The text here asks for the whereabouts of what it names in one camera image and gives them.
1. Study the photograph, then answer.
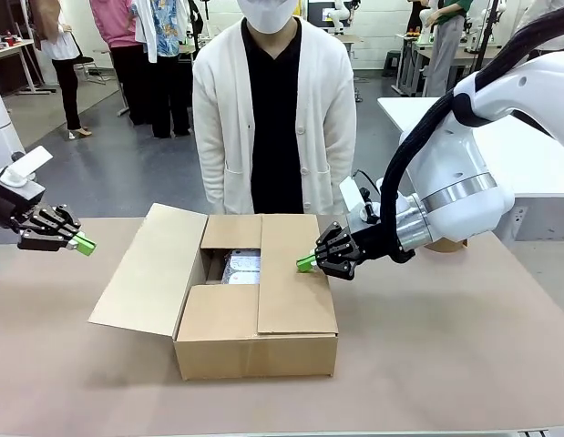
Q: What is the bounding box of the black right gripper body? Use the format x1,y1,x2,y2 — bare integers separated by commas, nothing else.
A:
353,221,401,269

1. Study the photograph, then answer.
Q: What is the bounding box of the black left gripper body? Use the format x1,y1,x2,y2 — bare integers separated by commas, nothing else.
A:
0,178,48,231

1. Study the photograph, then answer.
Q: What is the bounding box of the brown cardboard box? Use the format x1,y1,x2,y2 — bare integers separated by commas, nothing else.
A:
87,202,342,382

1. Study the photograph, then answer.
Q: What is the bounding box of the brown tape roll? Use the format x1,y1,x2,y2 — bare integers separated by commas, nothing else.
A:
424,235,469,255

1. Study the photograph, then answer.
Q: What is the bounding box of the person in white cardigan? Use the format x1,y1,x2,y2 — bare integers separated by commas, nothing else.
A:
191,0,358,216

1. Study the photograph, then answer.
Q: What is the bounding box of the black office chair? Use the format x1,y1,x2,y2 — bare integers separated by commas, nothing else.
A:
74,53,112,87

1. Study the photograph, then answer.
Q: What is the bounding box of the wooden table with red items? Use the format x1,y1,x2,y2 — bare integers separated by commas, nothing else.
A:
0,31,51,96

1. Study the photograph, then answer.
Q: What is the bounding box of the person with brown bag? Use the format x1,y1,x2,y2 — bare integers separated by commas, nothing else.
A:
28,0,94,140

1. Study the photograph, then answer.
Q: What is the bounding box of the person in pink top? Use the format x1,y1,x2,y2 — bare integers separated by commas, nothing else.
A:
88,0,149,127

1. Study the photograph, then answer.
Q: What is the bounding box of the white side table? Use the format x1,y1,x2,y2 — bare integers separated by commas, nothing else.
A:
376,95,564,243

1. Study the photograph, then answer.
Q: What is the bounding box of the grey small stool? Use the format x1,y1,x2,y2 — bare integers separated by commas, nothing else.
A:
383,50,405,77

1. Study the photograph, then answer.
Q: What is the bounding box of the person in floral shirt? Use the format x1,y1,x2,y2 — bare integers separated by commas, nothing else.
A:
130,0,194,139

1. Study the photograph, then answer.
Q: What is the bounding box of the black computer monitor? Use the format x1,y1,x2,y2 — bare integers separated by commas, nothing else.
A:
306,0,338,29

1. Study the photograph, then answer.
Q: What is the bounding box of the black stand pole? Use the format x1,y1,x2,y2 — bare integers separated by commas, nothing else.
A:
478,0,500,70

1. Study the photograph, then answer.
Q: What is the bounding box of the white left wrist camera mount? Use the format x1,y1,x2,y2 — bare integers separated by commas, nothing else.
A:
0,146,54,189

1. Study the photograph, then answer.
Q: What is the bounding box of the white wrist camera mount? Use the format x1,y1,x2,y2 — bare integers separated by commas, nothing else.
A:
0,146,54,189
338,168,385,229

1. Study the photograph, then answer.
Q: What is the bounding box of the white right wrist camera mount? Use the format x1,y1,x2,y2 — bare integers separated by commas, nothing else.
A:
338,168,385,229

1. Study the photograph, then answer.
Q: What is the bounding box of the black sleeved cable bundle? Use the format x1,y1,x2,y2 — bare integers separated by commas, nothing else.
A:
378,0,564,266

